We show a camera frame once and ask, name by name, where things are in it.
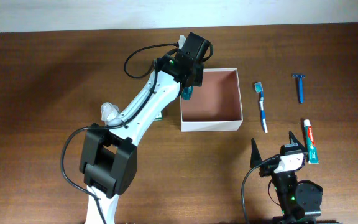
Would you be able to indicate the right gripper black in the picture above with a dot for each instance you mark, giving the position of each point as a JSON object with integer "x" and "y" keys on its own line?
{"x": 268, "y": 167}

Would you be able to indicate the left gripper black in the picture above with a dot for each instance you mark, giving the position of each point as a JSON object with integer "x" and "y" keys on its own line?
{"x": 200, "y": 69}

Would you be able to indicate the teal mouthwash bottle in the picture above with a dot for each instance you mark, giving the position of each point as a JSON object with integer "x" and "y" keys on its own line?
{"x": 186, "y": 93}

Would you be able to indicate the purple pump soap bottle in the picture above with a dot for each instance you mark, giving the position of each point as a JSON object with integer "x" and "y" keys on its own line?
{"x": 109, "y": 112}

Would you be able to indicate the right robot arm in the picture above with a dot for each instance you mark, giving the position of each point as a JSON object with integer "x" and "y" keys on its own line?
{"x": 299, "y": 201}

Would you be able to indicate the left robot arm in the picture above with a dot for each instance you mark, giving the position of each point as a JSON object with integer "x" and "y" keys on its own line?
{"x": 109, "y": 156}

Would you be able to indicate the white open cardboard box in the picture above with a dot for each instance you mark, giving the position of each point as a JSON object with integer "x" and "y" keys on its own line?
{"x": 216, "y": 105}

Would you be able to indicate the Colgate toothpaste tube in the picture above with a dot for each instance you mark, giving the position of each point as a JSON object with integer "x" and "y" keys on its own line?
{"x": 310, "y": 143}

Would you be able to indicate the green white soap box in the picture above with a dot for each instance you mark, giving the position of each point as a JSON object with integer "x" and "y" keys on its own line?
{"x": 159, "y": 116}

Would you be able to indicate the blue white toothbrush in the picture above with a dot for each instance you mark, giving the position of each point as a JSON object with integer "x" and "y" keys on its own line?
{"x": 259, "y": 89}

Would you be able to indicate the blue disposable razor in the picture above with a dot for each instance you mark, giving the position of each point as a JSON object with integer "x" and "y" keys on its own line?
{"x": 299, "y": 77}

